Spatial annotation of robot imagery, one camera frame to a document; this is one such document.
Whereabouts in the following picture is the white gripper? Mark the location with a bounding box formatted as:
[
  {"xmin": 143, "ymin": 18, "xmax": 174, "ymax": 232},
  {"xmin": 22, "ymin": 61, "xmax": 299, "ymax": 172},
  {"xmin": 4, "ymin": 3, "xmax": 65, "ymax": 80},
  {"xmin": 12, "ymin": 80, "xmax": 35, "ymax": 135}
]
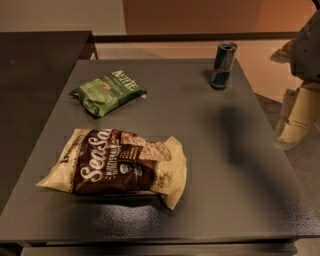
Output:
[{"xmin": 270, "ymin": 10, "xmax": 320, "ymax": 145}]

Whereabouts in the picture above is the blue silver redbull can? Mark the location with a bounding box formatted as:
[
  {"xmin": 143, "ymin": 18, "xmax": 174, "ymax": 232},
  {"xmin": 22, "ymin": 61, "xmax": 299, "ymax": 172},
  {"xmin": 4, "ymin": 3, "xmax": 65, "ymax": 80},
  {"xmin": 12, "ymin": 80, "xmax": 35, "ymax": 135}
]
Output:
[{"xmin": 211, "ymin": 41, "xmax": 237, "ymax": 90}]

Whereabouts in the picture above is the green jalapeno chip bag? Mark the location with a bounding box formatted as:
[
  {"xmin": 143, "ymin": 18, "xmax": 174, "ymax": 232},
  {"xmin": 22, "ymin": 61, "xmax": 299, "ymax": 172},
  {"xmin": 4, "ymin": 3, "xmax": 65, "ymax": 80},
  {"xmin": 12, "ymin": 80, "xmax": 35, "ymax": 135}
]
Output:
[{"xmin": 70, "ymin": 70, "xmax": 147, "ymax": 118}]

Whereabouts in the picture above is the brown sea salt chip bag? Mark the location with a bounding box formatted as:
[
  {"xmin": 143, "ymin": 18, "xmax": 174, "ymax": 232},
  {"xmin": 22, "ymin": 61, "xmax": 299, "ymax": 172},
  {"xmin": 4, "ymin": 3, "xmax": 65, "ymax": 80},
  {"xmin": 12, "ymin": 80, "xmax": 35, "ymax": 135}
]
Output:
[{"xmin": 38, "ymin": 129, "xmax": 187, "ymax": 209}]

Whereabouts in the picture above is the dark side counter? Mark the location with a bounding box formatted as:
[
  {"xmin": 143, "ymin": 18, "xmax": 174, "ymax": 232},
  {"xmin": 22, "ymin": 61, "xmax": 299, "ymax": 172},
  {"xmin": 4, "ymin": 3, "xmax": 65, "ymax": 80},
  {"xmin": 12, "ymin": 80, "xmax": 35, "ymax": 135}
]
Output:
[{"xmin": 0, "ymin": 31, "xmax": 96, "ymax": 212}]

